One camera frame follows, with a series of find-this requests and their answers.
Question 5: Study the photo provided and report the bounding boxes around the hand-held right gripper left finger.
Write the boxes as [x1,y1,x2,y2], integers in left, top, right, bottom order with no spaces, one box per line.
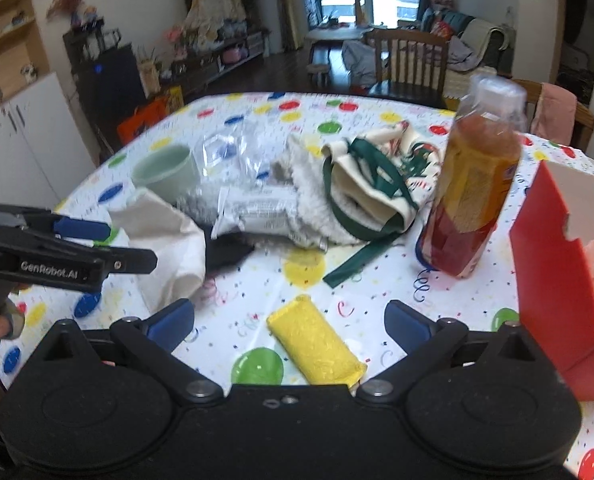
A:
[42,299,225,407]

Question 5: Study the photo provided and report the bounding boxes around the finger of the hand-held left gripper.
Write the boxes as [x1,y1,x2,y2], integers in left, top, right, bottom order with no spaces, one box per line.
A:
[0,203,112,242]
[94,246,159,277]

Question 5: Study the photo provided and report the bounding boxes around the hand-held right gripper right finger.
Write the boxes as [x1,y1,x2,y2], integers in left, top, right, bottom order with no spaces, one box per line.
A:
[354,299,545,406]

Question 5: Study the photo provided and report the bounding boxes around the white cloth bag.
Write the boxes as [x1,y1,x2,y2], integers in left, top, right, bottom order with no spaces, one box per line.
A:
[109,187,208,313]

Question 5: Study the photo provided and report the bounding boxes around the black cloth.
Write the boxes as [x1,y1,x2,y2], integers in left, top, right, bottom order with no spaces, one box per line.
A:
[203,232,256,274]

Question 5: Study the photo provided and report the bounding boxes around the yellow sponge cloth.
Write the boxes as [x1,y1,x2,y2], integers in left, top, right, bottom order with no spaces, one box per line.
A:
[267,295,368,390]

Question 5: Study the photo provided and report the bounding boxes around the white printed packet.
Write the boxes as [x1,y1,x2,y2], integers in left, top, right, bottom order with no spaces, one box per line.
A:
[211,186,299,240]

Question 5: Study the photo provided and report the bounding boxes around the red cardboard box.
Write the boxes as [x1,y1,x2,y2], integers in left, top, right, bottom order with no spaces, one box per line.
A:
[508,160,594,402]

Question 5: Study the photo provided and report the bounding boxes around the cream tote bag green straps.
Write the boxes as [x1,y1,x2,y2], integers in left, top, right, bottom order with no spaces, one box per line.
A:
[322,122,450,289]

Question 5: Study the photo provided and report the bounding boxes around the grey fluffy cloth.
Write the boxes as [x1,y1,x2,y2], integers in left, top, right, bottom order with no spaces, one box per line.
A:
[269,135,378,250]

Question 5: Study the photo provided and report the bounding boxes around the bubble wrap sheet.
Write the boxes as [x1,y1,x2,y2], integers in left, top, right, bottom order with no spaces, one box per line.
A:
[174,180,226,226]

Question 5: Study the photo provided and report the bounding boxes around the balloon print tablecloth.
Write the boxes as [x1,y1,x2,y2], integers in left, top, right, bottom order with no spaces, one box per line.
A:
[0,91,594,480]

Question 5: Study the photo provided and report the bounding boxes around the pale green cup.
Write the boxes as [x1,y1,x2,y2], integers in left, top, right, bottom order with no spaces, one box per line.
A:
[131,144,200,200]

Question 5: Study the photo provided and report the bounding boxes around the white cabinet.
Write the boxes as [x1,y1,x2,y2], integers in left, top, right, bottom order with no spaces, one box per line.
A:
[0,71,98,207]

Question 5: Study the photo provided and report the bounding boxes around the orange paper bag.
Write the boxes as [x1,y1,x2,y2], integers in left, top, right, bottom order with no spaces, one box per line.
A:
[117,95,171,146]

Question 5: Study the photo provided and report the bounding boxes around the clear plastic bag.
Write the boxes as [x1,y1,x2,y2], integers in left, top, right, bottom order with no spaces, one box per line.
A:
[197,120,278,186]

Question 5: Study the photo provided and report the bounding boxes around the black appliance cabinet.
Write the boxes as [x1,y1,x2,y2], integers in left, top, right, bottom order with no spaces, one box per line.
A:
[63,20,148,136]

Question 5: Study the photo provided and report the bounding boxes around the orange juice bottle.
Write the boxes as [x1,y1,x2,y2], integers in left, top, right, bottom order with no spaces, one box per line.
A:
[416,74,528,278]

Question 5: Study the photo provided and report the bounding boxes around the wooden shelf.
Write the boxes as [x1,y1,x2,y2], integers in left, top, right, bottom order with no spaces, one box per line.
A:
[0,0,50,122]

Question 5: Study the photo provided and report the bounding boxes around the dark tv cabinet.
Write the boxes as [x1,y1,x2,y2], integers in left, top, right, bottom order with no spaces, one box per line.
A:
[177,30,271,97]

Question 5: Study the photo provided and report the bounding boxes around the dried flower bunch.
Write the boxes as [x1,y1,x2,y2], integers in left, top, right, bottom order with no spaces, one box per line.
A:
[47,0,88,22]

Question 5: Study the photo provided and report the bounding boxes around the pink towel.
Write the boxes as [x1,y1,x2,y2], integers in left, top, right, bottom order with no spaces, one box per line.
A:
[530,82,578,142]

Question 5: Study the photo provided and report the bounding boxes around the white lace cover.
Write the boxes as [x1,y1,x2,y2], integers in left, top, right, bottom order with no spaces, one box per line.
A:
[184,0,248,41]

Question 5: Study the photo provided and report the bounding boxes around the wooden slat-back chair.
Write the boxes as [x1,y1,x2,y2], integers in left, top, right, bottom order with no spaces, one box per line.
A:
[364,27,450,106]

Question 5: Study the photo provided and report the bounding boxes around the wooden chair with towel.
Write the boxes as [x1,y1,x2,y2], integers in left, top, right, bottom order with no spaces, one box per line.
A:
[510,79,594,153]

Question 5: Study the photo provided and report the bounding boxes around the small wooden stool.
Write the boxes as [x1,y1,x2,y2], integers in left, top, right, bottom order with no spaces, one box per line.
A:
[307,62,332,87]

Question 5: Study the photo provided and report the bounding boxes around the grey clothes pile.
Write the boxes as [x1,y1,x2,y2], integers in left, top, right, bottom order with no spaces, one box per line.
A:
[444,35,483,72]

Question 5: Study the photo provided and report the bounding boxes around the sofa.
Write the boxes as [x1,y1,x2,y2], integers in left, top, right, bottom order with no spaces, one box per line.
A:
[422,7,518,96]

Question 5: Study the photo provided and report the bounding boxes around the round coffee table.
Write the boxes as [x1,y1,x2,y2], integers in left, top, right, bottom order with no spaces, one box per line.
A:
[306,27,375,48]

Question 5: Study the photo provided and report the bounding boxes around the cream blanket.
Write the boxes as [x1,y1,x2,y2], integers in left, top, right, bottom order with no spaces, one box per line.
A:
[460,17,508,61]

